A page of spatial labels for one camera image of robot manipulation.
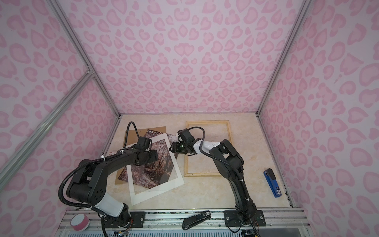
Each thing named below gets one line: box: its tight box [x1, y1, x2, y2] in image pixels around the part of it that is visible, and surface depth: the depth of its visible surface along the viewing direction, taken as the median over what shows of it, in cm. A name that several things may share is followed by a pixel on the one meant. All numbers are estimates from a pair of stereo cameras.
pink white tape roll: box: [70, 213, 90, 232], surface depth 71 cm
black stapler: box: [181, 209, 212, 231], surface depth 72 cm
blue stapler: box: [263, 168, 283, 198], surface depth 84 cm
